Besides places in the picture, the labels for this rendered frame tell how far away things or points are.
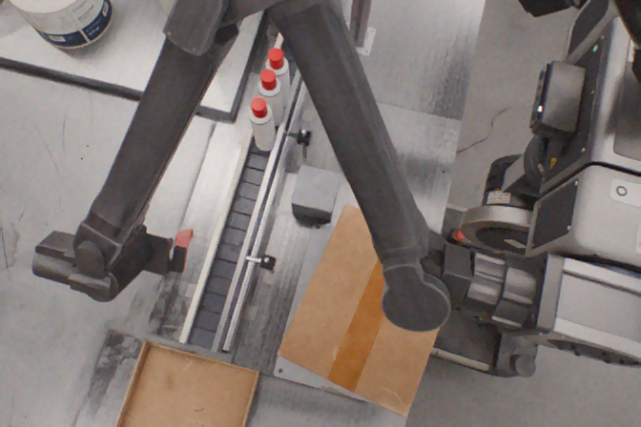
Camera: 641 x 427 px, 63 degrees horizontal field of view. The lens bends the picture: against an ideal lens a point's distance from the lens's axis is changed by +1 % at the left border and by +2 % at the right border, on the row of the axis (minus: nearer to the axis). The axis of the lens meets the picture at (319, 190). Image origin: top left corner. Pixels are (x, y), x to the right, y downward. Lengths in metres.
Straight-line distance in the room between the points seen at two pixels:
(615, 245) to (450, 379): 1.55
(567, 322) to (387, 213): 0.21
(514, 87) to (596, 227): 1.92
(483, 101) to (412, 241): 1.89
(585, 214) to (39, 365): 1.14
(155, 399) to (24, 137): 0.73
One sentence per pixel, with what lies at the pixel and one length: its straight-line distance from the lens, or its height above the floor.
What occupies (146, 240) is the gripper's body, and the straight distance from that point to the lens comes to 0.85.
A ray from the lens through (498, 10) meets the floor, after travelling 2.70.
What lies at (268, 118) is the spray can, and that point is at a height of 1.04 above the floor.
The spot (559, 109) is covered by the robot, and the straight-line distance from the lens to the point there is 0.70.
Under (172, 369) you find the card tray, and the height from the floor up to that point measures 0.83.
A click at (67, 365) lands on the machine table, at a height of 0.83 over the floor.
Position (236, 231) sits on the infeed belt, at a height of 0.88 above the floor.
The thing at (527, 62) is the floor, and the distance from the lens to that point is 2.59.
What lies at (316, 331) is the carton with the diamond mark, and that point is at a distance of 0.94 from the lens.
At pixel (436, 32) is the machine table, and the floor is 0.83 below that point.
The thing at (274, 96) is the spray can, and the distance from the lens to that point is 1.15.
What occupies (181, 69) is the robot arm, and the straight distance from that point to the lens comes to 0.55.
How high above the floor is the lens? 2.05
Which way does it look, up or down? 73 degrees down
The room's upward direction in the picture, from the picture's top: 3 degrees clockwise
